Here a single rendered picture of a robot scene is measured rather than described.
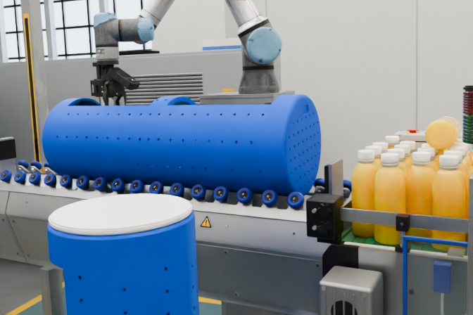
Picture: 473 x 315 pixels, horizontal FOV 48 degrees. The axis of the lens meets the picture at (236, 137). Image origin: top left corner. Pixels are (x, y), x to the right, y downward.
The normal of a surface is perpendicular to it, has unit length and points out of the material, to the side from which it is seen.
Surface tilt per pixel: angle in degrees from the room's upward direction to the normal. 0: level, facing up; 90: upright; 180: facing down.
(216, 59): 90
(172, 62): 90
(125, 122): 60
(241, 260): 109
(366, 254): 90
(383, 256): 90
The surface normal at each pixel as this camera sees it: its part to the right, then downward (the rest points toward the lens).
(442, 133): -0.48, 0.13
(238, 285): -0.43, 0.44
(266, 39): 0.15, 0.23
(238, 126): -0.44, -0.35
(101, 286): -0.07, 0.12
